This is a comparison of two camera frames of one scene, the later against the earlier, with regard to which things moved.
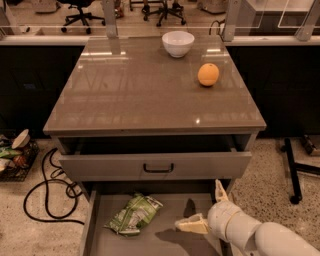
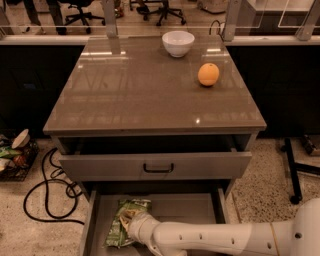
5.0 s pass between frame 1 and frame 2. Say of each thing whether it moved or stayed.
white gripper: moved
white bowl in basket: stayed
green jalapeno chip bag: moved
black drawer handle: stayed
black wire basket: stayed
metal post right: stayed
